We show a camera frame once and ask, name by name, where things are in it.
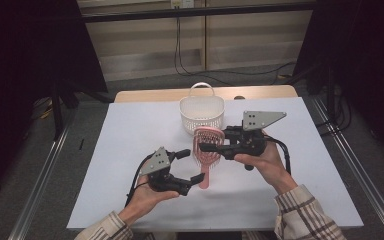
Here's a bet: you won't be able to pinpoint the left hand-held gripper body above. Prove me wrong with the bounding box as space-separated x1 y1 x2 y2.
139 146 195 197

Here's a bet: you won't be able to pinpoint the pink hairbrush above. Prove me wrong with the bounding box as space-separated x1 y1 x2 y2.
192 125 226 191

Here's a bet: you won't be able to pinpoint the white perforated plastic basket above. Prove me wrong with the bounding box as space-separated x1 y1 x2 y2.
178 81 226 136

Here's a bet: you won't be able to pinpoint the person's left hand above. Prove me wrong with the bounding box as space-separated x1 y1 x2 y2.
118 174 181 226

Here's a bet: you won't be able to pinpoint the person's right hand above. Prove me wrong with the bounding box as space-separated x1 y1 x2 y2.
233 130 299 196

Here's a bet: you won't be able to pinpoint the white table mat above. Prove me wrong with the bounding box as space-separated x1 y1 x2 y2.
66 96 365 233

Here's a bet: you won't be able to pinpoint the light wooden table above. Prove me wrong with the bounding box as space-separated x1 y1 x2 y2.
113 84 299 104

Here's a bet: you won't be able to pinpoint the black metal stand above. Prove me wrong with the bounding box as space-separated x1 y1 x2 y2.
51 79 81 142

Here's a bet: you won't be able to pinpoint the black horizontal bar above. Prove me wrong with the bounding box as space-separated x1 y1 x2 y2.
79 1 316 24

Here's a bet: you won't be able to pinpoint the black curtain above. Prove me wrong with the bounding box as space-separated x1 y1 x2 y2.
293 0 384 168
0 0 110 208

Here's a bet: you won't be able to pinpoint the left hand-held gripper cable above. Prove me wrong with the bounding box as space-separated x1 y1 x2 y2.
124 153 156 208

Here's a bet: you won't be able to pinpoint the hand-held gripper cable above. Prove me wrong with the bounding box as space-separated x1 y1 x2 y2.
124 153 156 208
263 134 293 176

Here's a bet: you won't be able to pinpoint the right hand-held gripper cable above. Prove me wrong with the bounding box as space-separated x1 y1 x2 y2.
263 134 293 176

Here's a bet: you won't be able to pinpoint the black wall cable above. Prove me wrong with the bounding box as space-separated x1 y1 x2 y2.
173 16 297 86

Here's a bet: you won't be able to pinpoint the black floor cables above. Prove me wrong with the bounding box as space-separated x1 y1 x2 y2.
315 89 353 135

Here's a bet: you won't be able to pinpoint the aluminium floor rail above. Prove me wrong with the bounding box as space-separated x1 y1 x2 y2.
312 96 384 240
7 125 72 240

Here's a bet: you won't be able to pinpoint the white wall power outlet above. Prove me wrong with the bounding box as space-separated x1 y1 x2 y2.
170 0 195 10

